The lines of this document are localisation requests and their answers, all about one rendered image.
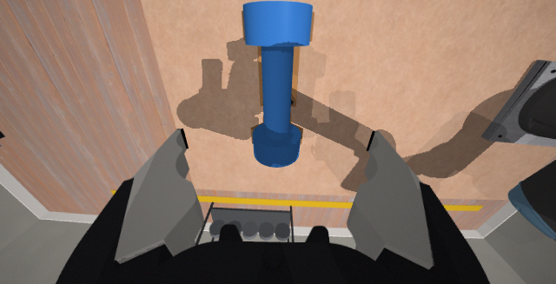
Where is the blue dumbbell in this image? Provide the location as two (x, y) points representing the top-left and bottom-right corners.
(242, 1), (313, 168)

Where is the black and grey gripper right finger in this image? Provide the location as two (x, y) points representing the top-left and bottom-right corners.
(347, 131), (490, 284)

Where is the tan rectangular base plate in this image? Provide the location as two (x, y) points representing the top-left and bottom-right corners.
(242, 11), (314, 144)

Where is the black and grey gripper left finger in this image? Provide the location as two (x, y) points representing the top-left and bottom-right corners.
(56, 129), (204, 284)

